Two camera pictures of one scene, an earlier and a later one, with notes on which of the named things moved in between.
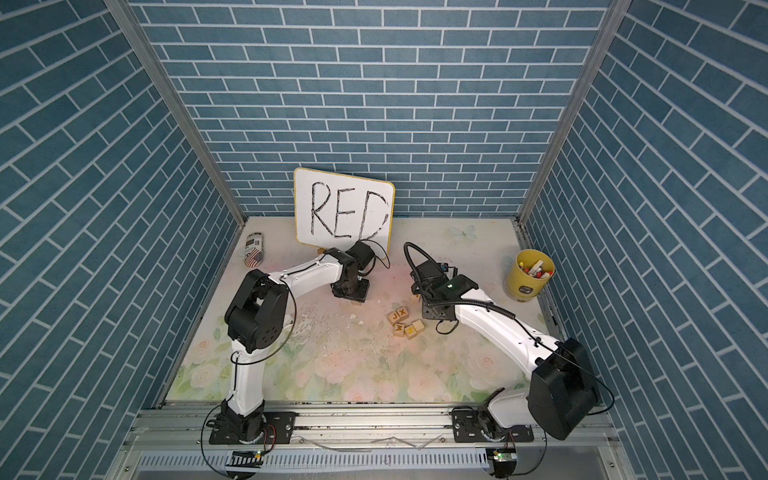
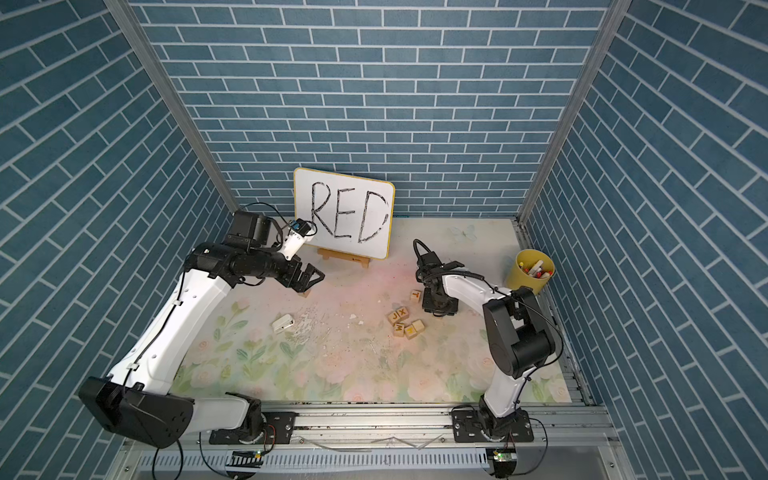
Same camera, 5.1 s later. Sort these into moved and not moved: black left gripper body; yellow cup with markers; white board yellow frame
Moved: black left gripper body
Not moved: white board yellow frame; yellow cup with markers
